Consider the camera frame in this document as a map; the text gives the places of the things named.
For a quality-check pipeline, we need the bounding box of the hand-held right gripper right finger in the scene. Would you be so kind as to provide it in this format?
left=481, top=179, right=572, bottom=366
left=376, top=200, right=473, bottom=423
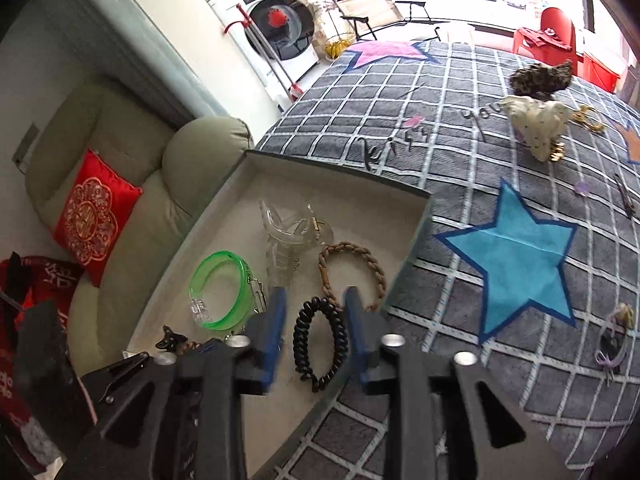
left=344, top=286, right=591, bottom=480

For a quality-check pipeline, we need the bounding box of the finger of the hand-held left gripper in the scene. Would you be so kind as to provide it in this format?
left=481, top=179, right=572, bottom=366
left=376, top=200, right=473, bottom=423
left=80, top=351, right=152, bottom=407

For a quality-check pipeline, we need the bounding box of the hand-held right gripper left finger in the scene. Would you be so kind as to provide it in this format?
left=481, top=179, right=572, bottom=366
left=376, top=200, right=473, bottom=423
left=60, top=287, right=288, bottom=480

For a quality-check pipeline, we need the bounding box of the black coil hair tie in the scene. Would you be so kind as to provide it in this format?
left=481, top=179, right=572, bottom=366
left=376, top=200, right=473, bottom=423
left=292, top=296, right=351, bottom=393

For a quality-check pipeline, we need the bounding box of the green translucent bangle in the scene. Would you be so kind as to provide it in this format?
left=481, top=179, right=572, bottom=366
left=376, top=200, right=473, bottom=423
left=188, top=251, right=253, bottom=332

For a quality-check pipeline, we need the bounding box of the black hair claw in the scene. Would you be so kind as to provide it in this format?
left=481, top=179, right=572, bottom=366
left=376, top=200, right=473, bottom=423
left=155, top=325, right=188, bottom=356

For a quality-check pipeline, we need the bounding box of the brown bead bracelet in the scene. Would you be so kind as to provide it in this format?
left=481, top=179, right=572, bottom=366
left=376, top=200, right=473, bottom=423
left=180, top=337, right=226, bottom=357

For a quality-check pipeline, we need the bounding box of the brown braided bracelet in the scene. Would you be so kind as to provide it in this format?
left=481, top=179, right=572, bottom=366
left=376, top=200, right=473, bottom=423
left=318, top=241, right=387, bottom=312

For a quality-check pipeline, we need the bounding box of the grey-green cardboard box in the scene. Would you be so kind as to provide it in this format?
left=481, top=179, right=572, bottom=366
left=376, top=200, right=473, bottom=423
left=122, top=149, right=433, bottom=480

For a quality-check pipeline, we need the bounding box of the red printed bag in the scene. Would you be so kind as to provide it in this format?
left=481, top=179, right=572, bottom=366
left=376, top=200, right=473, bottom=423
left=0, top=254, right=86, bottom=473

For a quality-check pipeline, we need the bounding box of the clear plastic hair claw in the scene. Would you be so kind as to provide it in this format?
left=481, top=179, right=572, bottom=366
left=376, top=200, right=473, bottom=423
left=259, top=200, right=335, bottom=286

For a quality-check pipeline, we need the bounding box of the red embroidered cushion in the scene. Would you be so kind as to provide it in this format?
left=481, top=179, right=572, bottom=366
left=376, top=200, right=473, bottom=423
left=52, top=149, right=143, bottom=288

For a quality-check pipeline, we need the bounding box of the beige sofa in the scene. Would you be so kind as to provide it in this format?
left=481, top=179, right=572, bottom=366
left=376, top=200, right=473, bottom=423
left=22, top=72, right=256, bottom=361

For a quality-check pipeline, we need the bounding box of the cream dotted hair bow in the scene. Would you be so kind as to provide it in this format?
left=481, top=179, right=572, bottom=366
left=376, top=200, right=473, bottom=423
left=502, top=95, right=571, bottom=161

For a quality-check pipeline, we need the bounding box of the dark slim hair clip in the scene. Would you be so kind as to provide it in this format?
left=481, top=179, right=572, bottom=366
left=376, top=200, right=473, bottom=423
left=614, top=172, right=636, bottom=218

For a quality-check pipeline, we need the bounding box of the gold hair clip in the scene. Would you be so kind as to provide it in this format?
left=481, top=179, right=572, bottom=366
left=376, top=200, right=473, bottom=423
left=570, top=105, right=606, bottom=133

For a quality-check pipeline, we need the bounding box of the leopard print scrunchie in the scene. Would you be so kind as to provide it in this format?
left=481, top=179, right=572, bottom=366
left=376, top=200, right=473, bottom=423
left=510, top=60, right=575, bottom=98

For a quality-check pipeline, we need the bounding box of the white washing machine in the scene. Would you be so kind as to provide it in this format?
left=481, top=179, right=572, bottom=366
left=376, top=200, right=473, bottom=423
left=207, top=0, right=321, bottom=106

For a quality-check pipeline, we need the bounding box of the black folding chair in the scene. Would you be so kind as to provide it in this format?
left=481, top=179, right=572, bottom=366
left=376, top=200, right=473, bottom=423
left=332, top=0, right=436, bottom=41

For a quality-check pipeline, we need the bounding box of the red bin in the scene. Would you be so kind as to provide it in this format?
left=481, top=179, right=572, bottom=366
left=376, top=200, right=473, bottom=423
left=580, top=52, right=626, bottom=93

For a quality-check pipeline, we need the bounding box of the red plastic chair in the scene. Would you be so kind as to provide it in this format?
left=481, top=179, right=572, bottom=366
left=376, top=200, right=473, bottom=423
left=512, top=7, right=578, bottom=78

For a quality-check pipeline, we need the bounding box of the purple hair tie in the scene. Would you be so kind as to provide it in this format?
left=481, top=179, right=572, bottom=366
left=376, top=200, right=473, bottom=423
left=594, top=310, right=632, bottom=386

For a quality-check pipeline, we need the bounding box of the red-handled mop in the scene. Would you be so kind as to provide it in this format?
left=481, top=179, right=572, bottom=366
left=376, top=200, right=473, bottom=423
left=222, top=4, right=303, bottom=98

